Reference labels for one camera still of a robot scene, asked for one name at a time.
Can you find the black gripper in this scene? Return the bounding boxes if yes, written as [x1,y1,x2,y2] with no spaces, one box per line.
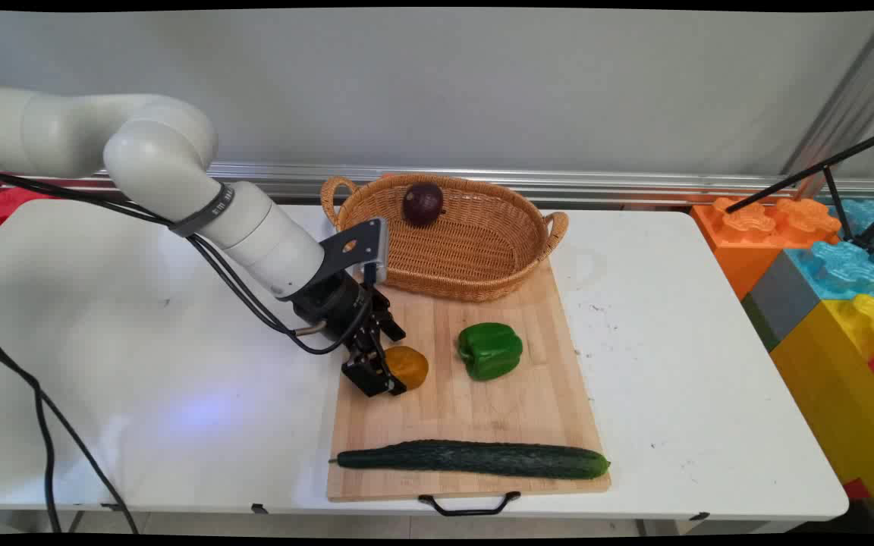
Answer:
[291,271,408,397]

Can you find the long green cucumber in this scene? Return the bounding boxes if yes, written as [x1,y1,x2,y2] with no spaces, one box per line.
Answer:
[329,439,611,481]

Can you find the orange-yellow potato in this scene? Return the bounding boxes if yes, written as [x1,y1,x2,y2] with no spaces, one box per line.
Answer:
[384,345,430,392]

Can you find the green bell pepper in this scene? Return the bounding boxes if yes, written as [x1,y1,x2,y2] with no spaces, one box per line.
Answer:
[457,322,524,382]

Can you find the woven wicker basket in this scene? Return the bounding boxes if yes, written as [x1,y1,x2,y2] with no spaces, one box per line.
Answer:
[320,174,570,303]

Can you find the dark red onion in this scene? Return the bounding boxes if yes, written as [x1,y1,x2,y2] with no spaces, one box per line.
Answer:
[402,182,446,228]

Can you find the orange giant building block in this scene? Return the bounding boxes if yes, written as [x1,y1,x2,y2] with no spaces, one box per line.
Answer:
[690,196,843,301]

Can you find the red interlocking floor blocks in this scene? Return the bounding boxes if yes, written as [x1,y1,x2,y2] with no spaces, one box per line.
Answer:
[0,182,57,233]

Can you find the grey giant building block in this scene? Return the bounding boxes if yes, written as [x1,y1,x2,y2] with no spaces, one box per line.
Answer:
[741,249,822,352]

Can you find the yellow giant building block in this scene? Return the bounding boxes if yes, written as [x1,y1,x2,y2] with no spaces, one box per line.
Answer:
[770,293,874,533]

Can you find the blue giant building block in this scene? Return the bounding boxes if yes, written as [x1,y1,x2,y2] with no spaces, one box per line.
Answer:
[784,198,874,301]

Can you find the black tripod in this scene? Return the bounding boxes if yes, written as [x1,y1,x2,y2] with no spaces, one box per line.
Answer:
[725,124,874,256]

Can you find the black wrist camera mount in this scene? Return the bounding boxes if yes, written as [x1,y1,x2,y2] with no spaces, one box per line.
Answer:
[319,218,391,287]

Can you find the bamboo cutting board with handle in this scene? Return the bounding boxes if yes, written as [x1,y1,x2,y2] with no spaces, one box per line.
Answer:
[326,258,612,518]

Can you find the aluminium wall rail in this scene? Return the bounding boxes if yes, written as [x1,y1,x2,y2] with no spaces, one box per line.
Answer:
[42,161,874,207]

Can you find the black hanging cable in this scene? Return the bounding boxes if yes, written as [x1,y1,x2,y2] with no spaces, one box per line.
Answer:
[0,334,63,535]

